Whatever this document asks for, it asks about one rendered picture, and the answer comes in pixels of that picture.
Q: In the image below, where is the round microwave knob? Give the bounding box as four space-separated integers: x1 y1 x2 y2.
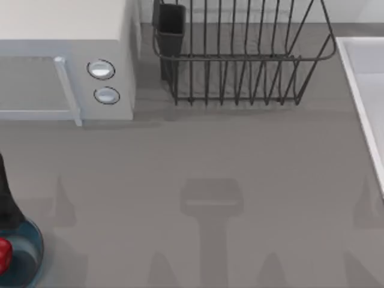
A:
93 86 121 106
86 59 116 81

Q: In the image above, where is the pale microwave oven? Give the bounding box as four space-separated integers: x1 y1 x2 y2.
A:
0 0 142 127

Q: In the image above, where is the black utensil cup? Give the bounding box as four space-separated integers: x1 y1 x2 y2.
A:
152 0 187 81

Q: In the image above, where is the white sink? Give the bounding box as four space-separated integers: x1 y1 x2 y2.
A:
335 36 384 201

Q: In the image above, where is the blue glass bowl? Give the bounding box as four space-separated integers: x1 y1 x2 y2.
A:
0 218 45 288

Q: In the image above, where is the black wire dish rack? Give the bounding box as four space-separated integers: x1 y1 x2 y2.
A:
152 0 337 107

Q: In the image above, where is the microwave door handle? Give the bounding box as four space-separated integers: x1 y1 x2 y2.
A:
53 56 83 127

